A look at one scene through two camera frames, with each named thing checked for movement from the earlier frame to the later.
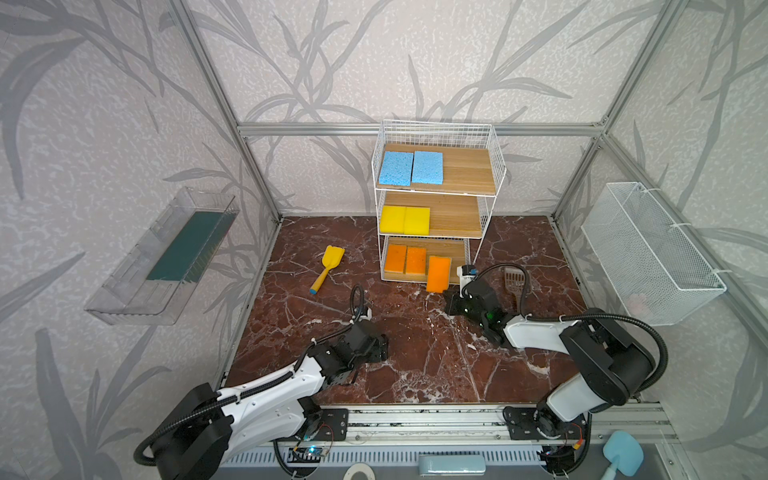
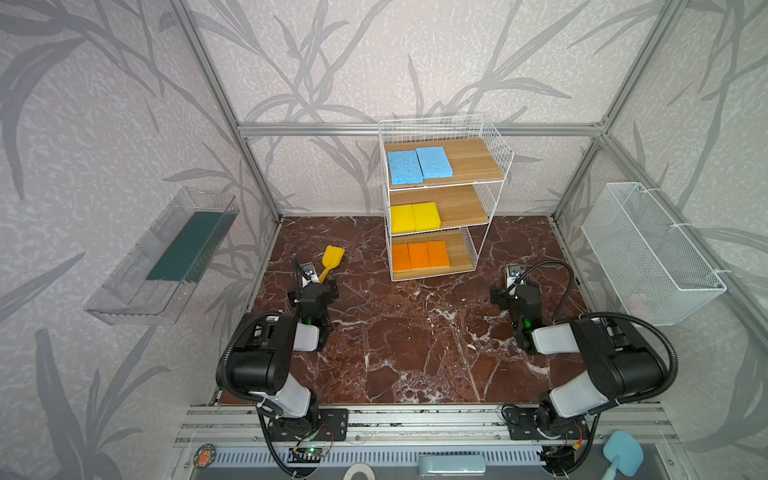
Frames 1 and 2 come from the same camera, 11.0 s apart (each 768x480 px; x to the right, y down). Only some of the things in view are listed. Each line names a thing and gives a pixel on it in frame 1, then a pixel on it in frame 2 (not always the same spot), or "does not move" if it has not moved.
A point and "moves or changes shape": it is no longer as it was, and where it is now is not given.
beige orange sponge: (416, 260) moves or changes shape
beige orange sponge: (439, 269) -> (433, 254)
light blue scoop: (623, 453) does not move
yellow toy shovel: (330, 259) does not move
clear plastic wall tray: (152, 282) does not move
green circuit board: (317, 451) does not move
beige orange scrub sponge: (395, 258) moves or changes shape
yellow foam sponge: (416, 221) moves or changes shape
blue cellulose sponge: (428, 168) moves or changes shape
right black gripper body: (459, 302) -> (517, 293)
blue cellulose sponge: (397, 169) moves or changes shape
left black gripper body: (372, 347) -> (313, 290)
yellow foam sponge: (392, 219) moves or changes shape
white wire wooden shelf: (435, 186) does not move
